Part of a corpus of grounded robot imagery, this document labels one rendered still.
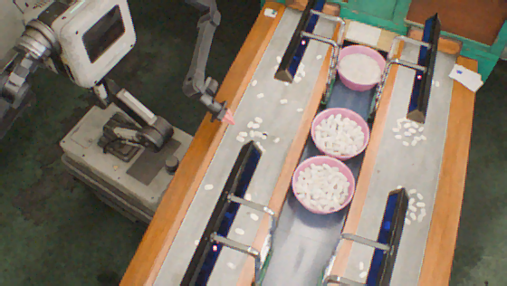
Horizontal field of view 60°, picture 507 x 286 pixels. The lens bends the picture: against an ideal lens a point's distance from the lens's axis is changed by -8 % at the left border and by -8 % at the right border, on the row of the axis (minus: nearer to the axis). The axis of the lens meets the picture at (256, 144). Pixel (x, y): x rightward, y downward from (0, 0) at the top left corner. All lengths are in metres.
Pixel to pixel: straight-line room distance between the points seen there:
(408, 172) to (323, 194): 0.41
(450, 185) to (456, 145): 0.22
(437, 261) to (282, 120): 0.93
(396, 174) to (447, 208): 0.28
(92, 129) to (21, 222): 0.80
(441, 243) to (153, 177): 1.38
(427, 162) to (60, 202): 2.11
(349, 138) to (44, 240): 1.83
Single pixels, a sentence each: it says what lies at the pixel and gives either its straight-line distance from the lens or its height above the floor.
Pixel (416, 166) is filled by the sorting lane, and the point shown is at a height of 0.74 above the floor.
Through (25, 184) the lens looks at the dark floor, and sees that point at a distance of 3.20.
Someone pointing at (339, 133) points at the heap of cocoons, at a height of 0.74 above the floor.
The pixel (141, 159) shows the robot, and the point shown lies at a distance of 2.47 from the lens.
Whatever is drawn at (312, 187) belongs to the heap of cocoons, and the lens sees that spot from 2.05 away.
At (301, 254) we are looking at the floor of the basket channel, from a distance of 2.00.
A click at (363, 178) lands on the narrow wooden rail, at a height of 0.76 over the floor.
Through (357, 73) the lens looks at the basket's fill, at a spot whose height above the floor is 0.74.
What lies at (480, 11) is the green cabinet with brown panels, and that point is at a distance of 2.55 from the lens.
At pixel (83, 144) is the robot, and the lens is 2.61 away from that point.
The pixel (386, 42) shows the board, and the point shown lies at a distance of 2.61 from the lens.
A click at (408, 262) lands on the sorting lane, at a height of 0.74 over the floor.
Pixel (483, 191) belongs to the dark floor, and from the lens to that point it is 3.22.
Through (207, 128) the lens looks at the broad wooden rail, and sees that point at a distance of 2.17.
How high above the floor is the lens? 2.55
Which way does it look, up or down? 58 degrees down
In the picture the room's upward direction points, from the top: 2 degrees clockwise
